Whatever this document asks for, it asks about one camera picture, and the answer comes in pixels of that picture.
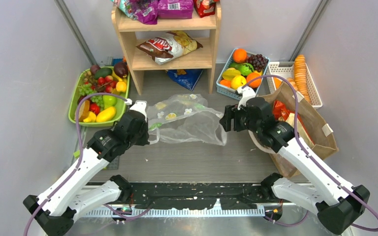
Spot orange fruit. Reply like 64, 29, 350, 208
246, 72, 262, 89
232, 48, 248, 63

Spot orange snack bag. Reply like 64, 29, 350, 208
273, 100, 315, 148

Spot clear plastic bag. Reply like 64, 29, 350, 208
147, 94, 227, 146

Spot brown burlap grocery bag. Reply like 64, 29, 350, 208
262, 84, 338, 178

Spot Chuba chips bag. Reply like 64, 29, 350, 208
136, 30, 203, 65

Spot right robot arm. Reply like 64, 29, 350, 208
220, 97, 370, 235

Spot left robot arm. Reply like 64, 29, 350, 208
23, 106, 149, 236

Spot blue fruit basket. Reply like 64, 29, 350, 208
216, 48, 270, 100

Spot yellow mango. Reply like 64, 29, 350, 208
96, 106, 117, 122

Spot green apple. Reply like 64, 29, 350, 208
102, 95, 117, 109

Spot green fruit tray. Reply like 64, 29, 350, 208
68, 62, 130, 127

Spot orange bread loaf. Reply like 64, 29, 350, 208
273, 77, 283, 89

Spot blue snack bag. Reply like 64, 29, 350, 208
166, 69, 203, 91

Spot dark grape bunch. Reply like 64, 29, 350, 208
247, 54, 269, 72

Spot small croissant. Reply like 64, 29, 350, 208
287, 78, 298, 91

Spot white bread basket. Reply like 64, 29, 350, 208
266, 61, 323, 109

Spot green grape bunch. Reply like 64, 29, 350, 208
79, 83, 104, 109

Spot avocado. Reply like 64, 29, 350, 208
94, 67, 113, 79

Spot orange fruit top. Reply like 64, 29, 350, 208
232, 48, 248, 63

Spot stacked round crackers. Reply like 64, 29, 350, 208
294, 55, 311, 103

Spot wooden shelf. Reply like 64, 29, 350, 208
111, 2, 221, 94

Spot purple snack bag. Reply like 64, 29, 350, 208
111, 0, 158, 25

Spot red snack bag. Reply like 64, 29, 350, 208
193, 0, 219, 18

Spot magenta snack bag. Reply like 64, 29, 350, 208
157, 0, 194, 19

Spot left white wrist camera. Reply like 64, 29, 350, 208
125, 98, 147, 120

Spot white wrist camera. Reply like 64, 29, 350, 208
236, 86, 256, 110
125, 98, 147, 120

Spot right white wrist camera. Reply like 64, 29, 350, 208
236, 86, 256, 110

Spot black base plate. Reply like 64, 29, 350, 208
118, 182, 280, 210

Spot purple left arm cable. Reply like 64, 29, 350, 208
23, 92, 132, 236

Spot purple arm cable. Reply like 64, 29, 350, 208
23, 92, 132, 236
241, 75, 378, 233

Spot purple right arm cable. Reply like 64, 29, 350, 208
241, 75, 378, 233

